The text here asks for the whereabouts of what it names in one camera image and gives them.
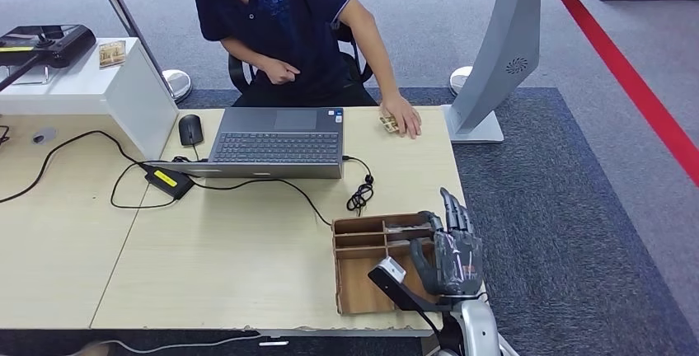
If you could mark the black computer mouse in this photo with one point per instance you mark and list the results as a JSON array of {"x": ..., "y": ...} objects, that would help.
[{"x": 190, "y": 129}]

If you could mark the grey laptop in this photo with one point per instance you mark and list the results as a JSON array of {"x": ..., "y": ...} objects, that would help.
[{"x": 273, "y": 149}]

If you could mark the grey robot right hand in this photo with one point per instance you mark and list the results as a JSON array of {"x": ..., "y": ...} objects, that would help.
[{"x": 458, "y": 260}]

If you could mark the black power adapter yellow label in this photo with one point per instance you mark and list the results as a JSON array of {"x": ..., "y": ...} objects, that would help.
[{"x": 166, "y": 180}]

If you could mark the grey kiosk stand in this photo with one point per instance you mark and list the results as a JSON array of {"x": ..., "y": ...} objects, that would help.
[{"x": 508, "y": 42}]

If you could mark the white counter box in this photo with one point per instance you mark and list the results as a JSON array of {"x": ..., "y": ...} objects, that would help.
[{"x": 82, "y": 86}]

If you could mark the grey slanted metal pole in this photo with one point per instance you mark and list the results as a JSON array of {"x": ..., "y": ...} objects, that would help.
[{"x": 123, "y": 9}]

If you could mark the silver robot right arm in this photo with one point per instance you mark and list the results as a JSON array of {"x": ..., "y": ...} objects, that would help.
[{"x": 480, "y": 326}]

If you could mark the person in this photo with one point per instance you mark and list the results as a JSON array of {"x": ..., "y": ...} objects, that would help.
[{"x": 284, "y": 15}]

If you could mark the black card reader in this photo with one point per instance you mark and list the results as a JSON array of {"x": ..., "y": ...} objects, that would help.
[{"x": 65, "y": 48}]

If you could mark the wooden compartment tray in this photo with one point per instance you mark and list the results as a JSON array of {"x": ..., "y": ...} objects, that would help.
[{"x": 355, "y": 288}]

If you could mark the person's right forearm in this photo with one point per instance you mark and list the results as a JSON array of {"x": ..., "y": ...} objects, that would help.
[{"x": 246, "y": 53}]

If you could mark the person's left forearm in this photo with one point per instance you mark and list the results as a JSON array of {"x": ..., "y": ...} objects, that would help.
[{"x": 382, "y": 69}]

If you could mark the round white floor base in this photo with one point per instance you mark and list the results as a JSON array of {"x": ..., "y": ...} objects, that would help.
[
  {"x": 177, "y": 83},
  {"x": 458, "y": 78}
]

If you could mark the white label strip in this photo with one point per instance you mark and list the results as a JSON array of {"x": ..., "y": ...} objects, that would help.
[{"x": 273, "y": 343}]

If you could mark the person's right hand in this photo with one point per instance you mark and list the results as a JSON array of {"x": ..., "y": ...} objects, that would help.
[{"x": 278, "y": 71}]

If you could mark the clear acrylic stand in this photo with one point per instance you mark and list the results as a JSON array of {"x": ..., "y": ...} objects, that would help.
[{"x": 33, "y": 76}]

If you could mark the person's left hand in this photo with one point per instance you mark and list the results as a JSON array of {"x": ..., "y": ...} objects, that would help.
[{"x": 407, "y": 116}]

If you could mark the black office chair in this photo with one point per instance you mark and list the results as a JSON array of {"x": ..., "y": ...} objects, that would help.
[{"x": 238, "y": 75}]

